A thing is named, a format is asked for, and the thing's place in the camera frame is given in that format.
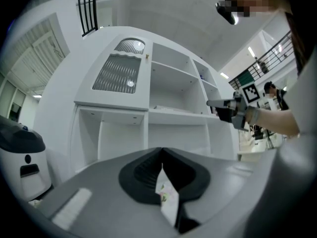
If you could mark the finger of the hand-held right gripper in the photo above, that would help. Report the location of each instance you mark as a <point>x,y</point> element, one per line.
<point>224,114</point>
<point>219,103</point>

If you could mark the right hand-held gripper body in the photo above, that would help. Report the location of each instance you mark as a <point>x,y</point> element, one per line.
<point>241,108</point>

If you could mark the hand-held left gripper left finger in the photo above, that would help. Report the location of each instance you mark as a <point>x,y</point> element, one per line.
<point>99,195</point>

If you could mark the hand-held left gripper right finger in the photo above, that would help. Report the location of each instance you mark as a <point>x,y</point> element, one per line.
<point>213,182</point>

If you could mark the white floral book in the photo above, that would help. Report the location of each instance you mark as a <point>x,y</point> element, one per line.
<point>169,198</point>

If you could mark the white shelf cabinet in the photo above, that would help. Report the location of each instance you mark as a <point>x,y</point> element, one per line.
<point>173,88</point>

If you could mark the person's right forearm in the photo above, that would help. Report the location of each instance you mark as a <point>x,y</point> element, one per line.
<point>275,121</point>

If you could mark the long ceiling light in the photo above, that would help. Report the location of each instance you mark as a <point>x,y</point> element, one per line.
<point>224,75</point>
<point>37,96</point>
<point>251,51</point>

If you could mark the black balcony railing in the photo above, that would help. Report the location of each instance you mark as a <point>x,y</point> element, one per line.
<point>267,61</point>

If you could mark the person's grey shirt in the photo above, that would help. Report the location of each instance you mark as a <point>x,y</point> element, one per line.
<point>303,100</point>

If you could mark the white and grey machine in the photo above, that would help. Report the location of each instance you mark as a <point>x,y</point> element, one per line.
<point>24,162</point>

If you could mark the ribbed glass cabinet door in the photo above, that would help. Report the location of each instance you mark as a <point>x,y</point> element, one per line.
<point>116,76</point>

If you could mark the black stair railing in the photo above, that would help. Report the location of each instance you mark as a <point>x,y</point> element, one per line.
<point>87,9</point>

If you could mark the green wall panel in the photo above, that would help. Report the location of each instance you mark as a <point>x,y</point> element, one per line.
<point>245,79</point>

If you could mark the black head-worn camera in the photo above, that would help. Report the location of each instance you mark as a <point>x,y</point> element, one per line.
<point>226,12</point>

